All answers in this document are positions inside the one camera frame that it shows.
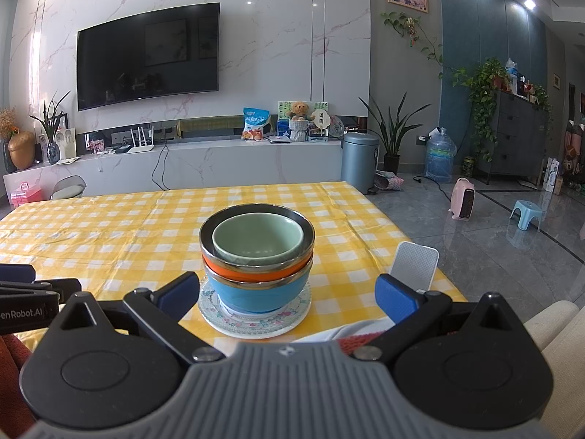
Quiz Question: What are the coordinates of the brown teddy bear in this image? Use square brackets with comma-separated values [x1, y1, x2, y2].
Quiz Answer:
[287, 101, 312, 122]

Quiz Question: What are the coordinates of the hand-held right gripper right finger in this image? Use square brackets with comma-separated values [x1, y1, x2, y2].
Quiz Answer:
[350, 273, 526, 369]

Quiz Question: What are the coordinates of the black wall television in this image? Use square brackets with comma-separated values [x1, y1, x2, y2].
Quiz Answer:
[76, 2, 221, 111]

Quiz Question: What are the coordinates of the white painted plate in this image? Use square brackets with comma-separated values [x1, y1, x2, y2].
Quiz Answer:
[201, 293, 312, 340]

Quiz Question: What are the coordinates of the gold round vase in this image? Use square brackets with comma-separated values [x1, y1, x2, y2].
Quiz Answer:
[8, 131, 36, 171]

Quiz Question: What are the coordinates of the yellow checked tablecloth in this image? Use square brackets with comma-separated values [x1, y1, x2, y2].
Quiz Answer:
[0, 182, 467, 353]

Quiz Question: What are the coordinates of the hanging vine plant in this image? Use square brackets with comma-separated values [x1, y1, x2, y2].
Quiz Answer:
[381, 11, 471, 78]

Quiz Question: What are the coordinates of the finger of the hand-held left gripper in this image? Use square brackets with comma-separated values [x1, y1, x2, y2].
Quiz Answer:
[0, 264, 36, 284]
[0, 278, 83, 303]

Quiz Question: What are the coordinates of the white wifi router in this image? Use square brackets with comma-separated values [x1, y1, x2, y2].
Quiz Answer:
[127, 128, 155, 154]

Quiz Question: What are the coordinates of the grey pedal trash can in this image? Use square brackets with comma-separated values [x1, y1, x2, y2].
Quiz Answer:
[340, 132, 380, 194]

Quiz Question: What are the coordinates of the white clothing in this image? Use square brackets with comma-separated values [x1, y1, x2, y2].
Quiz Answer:
[292, 318, 394, 345]

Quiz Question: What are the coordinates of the clear glass plate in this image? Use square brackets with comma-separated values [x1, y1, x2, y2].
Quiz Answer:
[198, 277, 313, 332]

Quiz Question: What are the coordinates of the pink space heater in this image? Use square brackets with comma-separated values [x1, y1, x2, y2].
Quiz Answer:
[448, 177, 476, 222]

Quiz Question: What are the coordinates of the white printed box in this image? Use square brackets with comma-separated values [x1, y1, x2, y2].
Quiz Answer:
[543, 158, 564, 193]

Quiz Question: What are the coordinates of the blue and white snack bag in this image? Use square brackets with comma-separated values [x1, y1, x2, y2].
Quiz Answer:
[242, 107, 271, 142]

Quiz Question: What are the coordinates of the green painted canvas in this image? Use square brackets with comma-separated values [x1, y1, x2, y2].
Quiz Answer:
[277, 99, 330, 140]

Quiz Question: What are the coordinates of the green ceramic bowl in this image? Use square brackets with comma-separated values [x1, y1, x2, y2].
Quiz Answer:
[211, 213, 305, 268]

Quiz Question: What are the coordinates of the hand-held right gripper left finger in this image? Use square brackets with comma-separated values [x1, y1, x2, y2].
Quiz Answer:
[50, 271, 227, 367]

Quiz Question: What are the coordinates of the blue steel bowl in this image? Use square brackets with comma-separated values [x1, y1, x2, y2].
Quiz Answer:
[203, 256, 314, 314]

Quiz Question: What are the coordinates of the green pothos plant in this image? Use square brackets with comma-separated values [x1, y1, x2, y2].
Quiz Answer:
[452, 57, 510, 163]

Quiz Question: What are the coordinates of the black floor power cable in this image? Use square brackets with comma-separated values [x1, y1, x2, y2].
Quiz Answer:
[414, 176, 458, 202]

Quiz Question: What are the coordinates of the blue water jug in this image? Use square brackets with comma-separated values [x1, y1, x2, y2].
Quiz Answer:
[425, 127, 458, 183]

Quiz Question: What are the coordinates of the white photo card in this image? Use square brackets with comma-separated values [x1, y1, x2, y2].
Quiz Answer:
[55, 127, 77, 160]

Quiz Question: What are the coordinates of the black hanging cable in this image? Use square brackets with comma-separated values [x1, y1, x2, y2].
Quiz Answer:
[152, 142, 171, 190]

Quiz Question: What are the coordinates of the long-leaf potted plant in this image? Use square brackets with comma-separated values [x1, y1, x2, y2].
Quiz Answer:
[359, 91, 433, 173]

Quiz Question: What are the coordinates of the pink storage box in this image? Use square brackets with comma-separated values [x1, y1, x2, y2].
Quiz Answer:
[10, 182, 43, 209]

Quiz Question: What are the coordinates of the round white hand fan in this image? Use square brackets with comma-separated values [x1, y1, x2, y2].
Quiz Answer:
[311, 109, 331, 140]

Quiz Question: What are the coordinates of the small grey cushioned chair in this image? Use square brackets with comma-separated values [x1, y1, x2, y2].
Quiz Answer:
[50, 176, 87, 201]

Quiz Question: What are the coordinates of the small blue plastic stool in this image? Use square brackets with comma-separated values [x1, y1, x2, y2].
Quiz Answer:
[509, 199, 544, 233]

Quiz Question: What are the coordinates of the grey drawer dresser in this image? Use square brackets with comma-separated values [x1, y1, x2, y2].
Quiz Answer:
[484, 89, 551, 184]

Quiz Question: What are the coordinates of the white marble TV cabinet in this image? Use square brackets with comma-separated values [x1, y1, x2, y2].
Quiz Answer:
[4, 139, 343, 202]

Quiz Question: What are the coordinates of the green plant in blue vase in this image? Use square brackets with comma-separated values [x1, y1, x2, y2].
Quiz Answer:
[30, 90, 72, 165]

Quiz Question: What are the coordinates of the dried flower bunch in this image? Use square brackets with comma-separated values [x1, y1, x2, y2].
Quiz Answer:
[0, 109, 19, 140]

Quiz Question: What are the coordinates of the orange steel bowl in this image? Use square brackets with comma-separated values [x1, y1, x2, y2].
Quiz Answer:
[199, 205, 316, 283]

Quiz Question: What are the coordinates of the beige sofa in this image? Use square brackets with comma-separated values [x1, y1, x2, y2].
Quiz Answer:
[523, 299, 585, 439]

